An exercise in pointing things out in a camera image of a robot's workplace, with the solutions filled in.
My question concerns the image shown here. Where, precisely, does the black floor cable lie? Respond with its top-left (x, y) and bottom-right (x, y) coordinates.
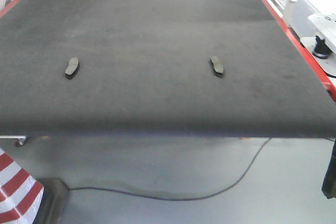
top-left (68, 137), bottom-right (336, 201)

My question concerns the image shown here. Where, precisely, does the dark grey brake pad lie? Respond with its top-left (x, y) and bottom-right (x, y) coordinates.
top-left (65, 57), bottom-right (80, 79)
top-left (209, 56), bottom-right (225, 78)

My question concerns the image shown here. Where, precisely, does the red conveyor frame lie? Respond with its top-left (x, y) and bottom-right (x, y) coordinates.
top-left (1, 0), bottom-right (335, 102)

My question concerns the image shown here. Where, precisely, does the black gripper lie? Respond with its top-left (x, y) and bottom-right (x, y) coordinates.
top-left (321, 143), bottom-right (335, 199)

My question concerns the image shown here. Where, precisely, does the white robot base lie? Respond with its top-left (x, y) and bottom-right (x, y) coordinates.
top-left (290, 0), bottom-right (335, 78)

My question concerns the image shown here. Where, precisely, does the red white traffic cone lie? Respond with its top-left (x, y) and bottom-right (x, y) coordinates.
top-left (0, 147), bottom-right (71, 224)

